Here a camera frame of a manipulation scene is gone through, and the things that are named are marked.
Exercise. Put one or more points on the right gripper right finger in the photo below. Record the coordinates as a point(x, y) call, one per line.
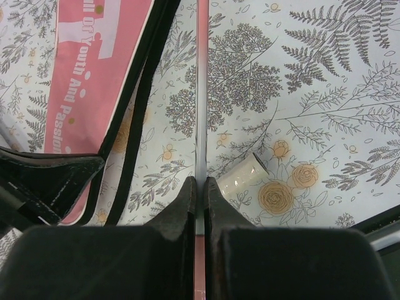
point(248, 262)

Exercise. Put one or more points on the floral table mat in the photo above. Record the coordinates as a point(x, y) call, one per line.
point(311, 87)

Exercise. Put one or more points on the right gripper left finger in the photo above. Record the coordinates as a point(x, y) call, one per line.
point(152, 261)

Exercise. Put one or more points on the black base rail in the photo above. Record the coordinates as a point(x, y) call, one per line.
point(382, 230)

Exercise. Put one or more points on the pink racket cover bag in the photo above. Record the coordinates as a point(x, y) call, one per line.
point(100, 53)

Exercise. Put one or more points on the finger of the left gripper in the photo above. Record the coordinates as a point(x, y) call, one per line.
point(39, 188)

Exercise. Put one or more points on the pink racket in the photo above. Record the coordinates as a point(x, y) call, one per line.
point(241, 176)
point(201, 147)

